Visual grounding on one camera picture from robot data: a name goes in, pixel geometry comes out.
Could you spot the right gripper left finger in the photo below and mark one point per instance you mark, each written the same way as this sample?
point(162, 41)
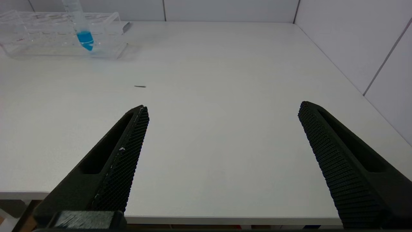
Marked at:
point(112, 170)

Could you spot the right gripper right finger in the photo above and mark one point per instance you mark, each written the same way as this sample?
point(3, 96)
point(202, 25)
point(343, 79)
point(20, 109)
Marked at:
point(351, 167)

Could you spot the test tube with blue pigment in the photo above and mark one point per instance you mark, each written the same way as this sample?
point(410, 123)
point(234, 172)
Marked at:
point(85, 38)

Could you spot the clear plastic test tube rack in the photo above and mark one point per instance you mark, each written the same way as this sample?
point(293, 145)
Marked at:
point(48, 38)

